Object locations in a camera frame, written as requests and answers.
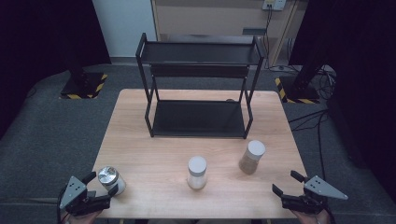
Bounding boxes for black stand with striped base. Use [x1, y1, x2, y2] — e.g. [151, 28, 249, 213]
[274, 59, 321, 105]
[59, 46, 109, 101]

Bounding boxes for silver lid spice jar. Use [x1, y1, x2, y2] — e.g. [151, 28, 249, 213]
[97, 165, 127, 196]

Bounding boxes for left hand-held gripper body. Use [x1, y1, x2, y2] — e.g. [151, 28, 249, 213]
[59, 175, 112, 217]

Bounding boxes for beige wooden cabinet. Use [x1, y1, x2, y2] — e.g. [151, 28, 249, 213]
[150, 0, 309, 68]

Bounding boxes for white wall socket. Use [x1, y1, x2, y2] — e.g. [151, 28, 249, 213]
[262, 0, 287, 11]

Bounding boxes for black floor cables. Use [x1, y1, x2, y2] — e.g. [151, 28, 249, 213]
[288, 108, 330, 181]

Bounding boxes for black cable from wall socket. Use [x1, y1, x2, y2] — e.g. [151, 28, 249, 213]
[262, 7, 293, 73]

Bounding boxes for white lid jar brown contents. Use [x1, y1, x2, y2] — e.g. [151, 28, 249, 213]
[238, 139, 267, 175]

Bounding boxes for black two-tier metal rack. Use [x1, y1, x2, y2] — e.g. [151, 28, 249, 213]
[134, 32, 266, 140]

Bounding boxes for tangle of cables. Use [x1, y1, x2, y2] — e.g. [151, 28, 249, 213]
[314, 64, 338, 101]

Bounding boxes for left hand-held gripper black cable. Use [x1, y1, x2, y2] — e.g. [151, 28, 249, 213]
[56, 186, 68, 224]

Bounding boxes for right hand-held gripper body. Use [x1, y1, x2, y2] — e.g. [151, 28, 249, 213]
[280, 175, 349, 216]

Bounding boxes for black curtain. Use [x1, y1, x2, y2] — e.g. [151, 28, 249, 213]
[0, 0, 112, 139]
[288, 0, 396, 194]

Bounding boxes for person's left hand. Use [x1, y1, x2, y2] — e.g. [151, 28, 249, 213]
[62, 209, 104, 224]

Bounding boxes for grey cabinet label plate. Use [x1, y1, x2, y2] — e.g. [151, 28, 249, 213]
[242, 27, 268, 36]

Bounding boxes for white lid jar pale contents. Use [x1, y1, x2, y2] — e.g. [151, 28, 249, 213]
[187, 155, 208, 190]

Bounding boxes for person's right hand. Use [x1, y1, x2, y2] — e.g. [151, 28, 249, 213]
[290, 208, 332, 224]

